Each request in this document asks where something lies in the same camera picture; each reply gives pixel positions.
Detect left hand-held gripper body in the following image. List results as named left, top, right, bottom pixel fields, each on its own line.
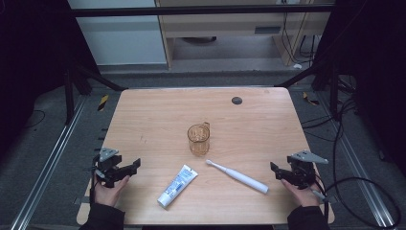
left=92, top=147, right=128, bottom=189

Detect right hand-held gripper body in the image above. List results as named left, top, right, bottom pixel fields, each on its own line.
left=286, top=149, right=329, bottom=190

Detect white electric toothbrush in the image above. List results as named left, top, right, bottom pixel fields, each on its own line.
left=205, top=159, right=270, bottom=195

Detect white blue toothpaste tube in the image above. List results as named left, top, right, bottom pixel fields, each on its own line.
left=156, top=164, right=199, bottom=209

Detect clear amber plastic cup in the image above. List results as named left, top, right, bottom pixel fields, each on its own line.
left=187, top=121, right=212, bottom=157

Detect person's right hand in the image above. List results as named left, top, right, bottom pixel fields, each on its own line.
left=281, top=178, right=321, bottom=208

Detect person's left hand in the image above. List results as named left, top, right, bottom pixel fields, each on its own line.
left=93, top=174, right=131, bottom=208

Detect yellow black striped tape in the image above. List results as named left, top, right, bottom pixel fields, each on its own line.
left=97, top=94, right=110, bottom=112
left=302, top=91, right=320, bottom=106

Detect black metal stand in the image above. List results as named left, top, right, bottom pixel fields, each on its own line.
left=275, top=57, right=342, bottom=122
left=62, top=61, right=127, bottom=126

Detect white cabinet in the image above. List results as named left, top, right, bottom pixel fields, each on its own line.
left=67, top=0, right=168, bottom=66

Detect light wooden desk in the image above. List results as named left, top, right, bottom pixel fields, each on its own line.
left=155, top=0, right=336, bottom=69

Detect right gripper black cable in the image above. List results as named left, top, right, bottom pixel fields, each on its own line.
left=310, top=178, right=330, bottom=223

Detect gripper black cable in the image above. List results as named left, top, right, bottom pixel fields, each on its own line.
left=310, top=178, right=330, bottom=223
left=89, top=156, right=98, bottom=206

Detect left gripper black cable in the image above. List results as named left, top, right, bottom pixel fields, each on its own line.
left=89, top=156, right=98, bottom=206

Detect aluminium floor rail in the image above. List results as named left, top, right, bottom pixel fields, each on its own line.
left=315, top=91, right=397, bottom=230
left=9, top=95, right=88, bottom=230

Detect black floor cable bundle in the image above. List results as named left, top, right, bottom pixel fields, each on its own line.
left=301, top=97, right=359, bottom=142

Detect thin black floor cable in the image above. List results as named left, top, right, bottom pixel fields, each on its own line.
left=23, top=109, right=46, bottom=129

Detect black looped floor cable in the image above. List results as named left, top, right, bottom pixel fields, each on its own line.
left=325, top=176, right=402, bottom=230

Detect black hanging desk cables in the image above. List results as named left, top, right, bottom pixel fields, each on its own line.
left=282, top=11, right=318, bottom=65

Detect black horizontal frame bar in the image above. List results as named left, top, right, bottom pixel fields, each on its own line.
left=68, top=4, right=336, bottom=17

